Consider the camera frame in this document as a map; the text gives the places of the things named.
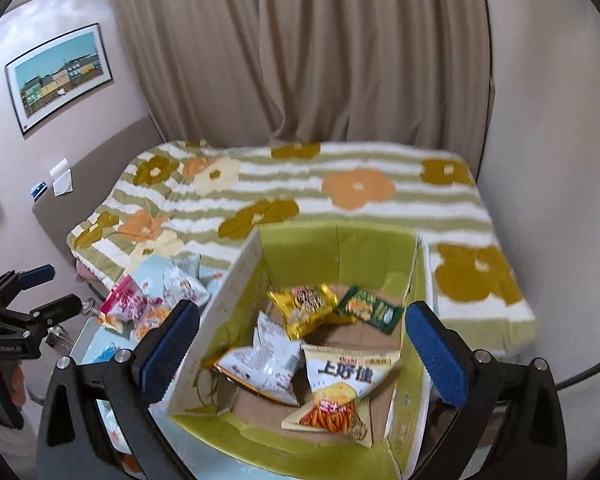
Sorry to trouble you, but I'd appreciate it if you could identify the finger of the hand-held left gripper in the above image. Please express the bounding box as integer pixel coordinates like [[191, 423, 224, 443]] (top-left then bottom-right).
[[2, 294, 95, 332], [0, 264, 56, 307]]

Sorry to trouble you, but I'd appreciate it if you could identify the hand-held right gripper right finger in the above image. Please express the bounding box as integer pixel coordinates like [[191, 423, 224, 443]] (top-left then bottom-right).
[[404, 301, 568, 480]]

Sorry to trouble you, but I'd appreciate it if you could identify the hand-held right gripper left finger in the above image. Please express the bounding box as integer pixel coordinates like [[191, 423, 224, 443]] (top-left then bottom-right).
[[35, 300, 201, 480]]

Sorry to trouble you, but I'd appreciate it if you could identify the green cardboard box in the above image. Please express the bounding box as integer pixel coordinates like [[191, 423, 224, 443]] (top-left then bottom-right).
[[167, 220, 433, 480]]

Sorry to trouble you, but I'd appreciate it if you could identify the person's left hand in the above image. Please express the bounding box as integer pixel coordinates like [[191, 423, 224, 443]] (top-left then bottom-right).
[[0, 362, 28, 418]]

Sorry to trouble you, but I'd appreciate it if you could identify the orange snack packet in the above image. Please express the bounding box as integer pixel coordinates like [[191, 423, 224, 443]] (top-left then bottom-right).
[[135, 305, 173, 341]]

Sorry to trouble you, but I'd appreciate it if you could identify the pink cloth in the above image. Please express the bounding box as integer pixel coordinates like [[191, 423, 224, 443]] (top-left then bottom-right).
[[75, 260, 99, 284]]

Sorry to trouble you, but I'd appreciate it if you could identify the daisy print blue tablecloth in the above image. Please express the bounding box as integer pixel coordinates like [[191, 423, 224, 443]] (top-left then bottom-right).
[[70, 255, 396, 480]]

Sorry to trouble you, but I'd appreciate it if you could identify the green snack packet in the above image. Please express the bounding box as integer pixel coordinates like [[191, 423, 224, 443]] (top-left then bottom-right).
[[332, 285, 406, 336]]

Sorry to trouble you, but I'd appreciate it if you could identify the white snack packet fries print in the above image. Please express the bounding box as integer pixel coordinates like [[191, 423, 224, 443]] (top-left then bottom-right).
[[281, 342, 400, 450]]

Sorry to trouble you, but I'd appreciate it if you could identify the grey headboard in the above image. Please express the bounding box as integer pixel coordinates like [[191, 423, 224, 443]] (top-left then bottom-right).
[[32, 115, 166, 281]]

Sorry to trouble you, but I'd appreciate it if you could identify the yellow snack packet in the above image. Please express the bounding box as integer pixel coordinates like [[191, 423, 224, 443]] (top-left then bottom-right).
[[267, 284, 338, 342]]

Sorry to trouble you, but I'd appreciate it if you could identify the striped floral blanket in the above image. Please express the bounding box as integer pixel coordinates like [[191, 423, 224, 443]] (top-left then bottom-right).
[[66, 139, 540, 356]]

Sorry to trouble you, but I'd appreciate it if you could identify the beige curtain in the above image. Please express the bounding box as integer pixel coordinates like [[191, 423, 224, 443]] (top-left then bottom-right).
[[107, 0, 496, 148]]

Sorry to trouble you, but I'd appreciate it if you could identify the framed wall picture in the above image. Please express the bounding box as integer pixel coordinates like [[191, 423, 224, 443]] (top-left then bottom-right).
[[4, 22, 113, 136]]

